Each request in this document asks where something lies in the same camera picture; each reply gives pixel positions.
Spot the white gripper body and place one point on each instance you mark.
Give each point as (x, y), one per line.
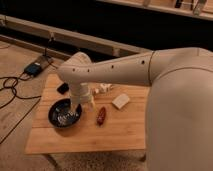
(80, 94)

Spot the red pepper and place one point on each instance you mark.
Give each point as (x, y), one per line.
(101, 116)

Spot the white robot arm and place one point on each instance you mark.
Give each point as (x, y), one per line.
(179, 108)

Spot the black phone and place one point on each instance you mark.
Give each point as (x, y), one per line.
(63, 88)

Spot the small white toy object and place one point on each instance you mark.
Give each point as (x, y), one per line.
(102, 89)

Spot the black bowl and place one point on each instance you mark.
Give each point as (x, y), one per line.
(61, 116)

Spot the white rectangular block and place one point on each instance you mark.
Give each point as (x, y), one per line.
(121, 100)

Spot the wooden table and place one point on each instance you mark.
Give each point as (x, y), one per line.
(123, 129)

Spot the black power adapter box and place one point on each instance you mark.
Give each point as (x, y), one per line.
(33, 69)

